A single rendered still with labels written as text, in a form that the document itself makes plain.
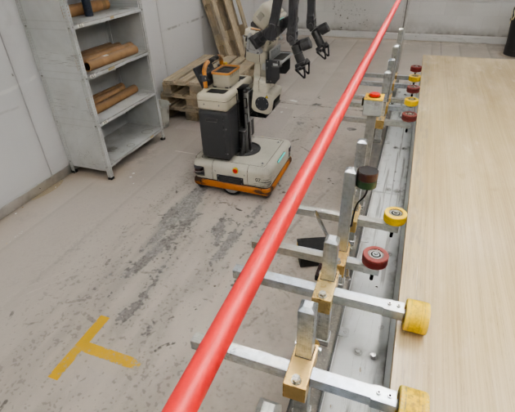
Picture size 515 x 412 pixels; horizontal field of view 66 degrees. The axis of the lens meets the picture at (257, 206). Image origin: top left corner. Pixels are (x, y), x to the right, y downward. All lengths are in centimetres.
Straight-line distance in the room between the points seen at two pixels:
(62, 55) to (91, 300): 185
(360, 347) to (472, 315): 38
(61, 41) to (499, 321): 314
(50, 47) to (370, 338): 299
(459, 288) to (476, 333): 15
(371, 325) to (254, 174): 183
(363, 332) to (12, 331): 189
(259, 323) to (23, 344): 125
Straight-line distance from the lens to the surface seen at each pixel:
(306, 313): 82
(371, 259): 128
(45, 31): 350
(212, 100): 297
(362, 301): 107
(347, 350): 140
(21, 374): 239
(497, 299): 129
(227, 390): 203
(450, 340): 114
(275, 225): 15
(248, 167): 306
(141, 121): 441
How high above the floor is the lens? 174
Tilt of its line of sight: 34 degrees down
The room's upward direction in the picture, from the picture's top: 2 degrees counter-clockwise
